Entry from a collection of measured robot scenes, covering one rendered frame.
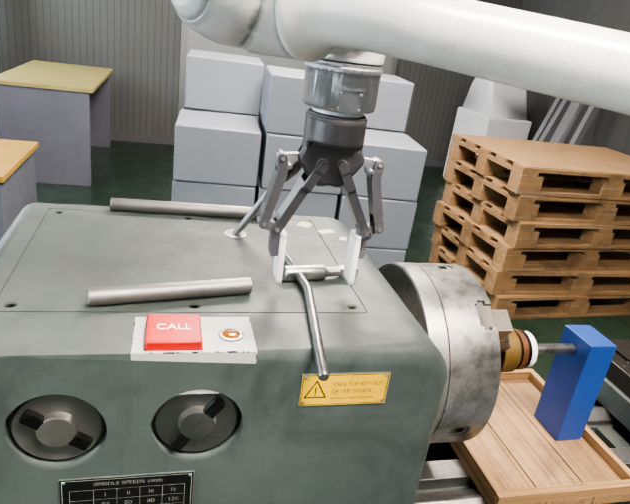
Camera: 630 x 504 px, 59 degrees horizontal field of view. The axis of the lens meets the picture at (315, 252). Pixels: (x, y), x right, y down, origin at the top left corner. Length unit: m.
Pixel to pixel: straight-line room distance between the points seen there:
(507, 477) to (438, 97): 6.63
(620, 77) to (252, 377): 0.46
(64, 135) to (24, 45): 1.99
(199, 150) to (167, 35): 3.96
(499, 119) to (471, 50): 5.90
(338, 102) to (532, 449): 0.83
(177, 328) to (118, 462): 0.17
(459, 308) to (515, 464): 0.38
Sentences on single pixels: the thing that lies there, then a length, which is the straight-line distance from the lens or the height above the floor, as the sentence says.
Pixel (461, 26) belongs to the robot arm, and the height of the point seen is 1.61.
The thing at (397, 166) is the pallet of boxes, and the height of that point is 0.93.
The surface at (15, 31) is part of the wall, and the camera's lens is 7.02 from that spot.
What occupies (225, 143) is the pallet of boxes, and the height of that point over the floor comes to 0.96.
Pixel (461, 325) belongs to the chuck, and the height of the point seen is 1.20.
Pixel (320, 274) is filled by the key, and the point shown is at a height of 1.27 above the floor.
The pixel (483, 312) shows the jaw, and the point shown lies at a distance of 0.95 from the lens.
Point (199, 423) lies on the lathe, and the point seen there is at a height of 1.16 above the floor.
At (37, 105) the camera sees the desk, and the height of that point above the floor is 0.65.
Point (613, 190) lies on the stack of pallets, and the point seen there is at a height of 0.88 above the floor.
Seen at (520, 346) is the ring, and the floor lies 1.11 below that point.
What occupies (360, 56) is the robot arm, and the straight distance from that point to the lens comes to 0.65.
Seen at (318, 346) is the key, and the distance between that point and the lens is 0.64.
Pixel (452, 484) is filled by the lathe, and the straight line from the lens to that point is 1.15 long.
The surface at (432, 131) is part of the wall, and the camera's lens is 7.59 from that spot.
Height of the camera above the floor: 1.60
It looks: 22 degrees down
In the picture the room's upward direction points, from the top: 8 degrees clockwise
